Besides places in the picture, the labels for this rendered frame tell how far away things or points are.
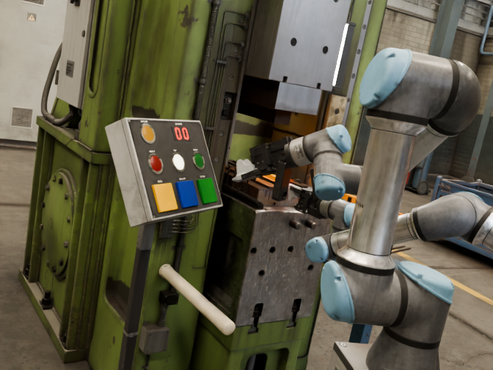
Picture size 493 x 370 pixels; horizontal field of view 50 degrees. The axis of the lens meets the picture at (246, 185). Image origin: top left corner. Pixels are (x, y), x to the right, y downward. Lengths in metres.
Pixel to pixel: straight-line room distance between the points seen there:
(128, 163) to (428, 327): 0.82
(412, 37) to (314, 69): 8.41
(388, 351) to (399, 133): 0.44
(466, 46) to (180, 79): 9.74
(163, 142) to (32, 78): 5.54
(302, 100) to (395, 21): 8.16
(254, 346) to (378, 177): 1.23
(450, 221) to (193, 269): 0.99
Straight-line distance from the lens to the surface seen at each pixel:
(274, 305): 2.09
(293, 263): 2.06
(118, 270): 2.35
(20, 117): 7.02
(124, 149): 1.43
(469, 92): 1.07
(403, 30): 10.18
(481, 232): 1.59
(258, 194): 1.92
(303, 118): 2.29
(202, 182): 1.59
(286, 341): 2.24
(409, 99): 1.01
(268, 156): 1.45
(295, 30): 1.90
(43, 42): 6.99
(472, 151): 11.27
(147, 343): 2.04
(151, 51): 2.18
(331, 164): 1.34
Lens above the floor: 1.36
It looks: 11 degrees down
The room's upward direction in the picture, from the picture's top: 11 degrees clockwise
